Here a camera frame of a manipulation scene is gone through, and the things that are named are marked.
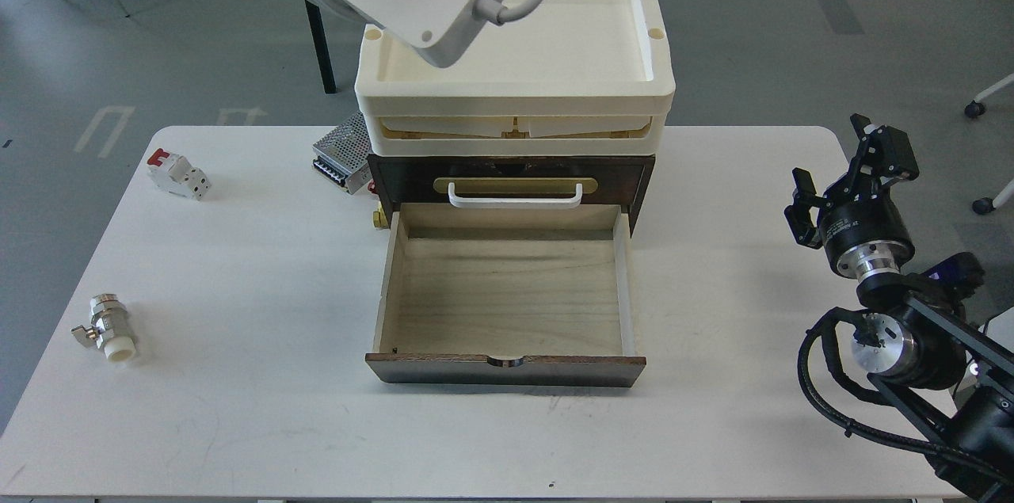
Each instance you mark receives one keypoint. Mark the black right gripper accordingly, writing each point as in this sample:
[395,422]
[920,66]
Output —
[862,219]

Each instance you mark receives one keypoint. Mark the black table leg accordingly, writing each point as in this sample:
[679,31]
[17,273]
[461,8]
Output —
[321,49]

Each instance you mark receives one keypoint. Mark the brass fitting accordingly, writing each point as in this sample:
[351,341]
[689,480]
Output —
[379,218]

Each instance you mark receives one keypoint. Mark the white drawer handle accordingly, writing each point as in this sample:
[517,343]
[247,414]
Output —
[539,203]

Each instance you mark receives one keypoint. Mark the cream plastic stacked tray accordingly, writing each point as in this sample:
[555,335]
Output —
[577,77]

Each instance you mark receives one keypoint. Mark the open wooden drawer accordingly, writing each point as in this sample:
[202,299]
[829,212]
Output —
[508,297]

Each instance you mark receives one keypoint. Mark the red white circuit breaker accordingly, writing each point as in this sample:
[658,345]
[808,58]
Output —
[174,174]

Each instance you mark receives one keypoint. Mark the metal mesh power supply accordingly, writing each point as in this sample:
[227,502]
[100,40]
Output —
[342,155]

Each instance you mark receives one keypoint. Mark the metal valve white fitting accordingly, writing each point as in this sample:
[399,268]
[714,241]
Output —
[109,330]

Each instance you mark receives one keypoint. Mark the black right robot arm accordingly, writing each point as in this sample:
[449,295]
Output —
[909,346]

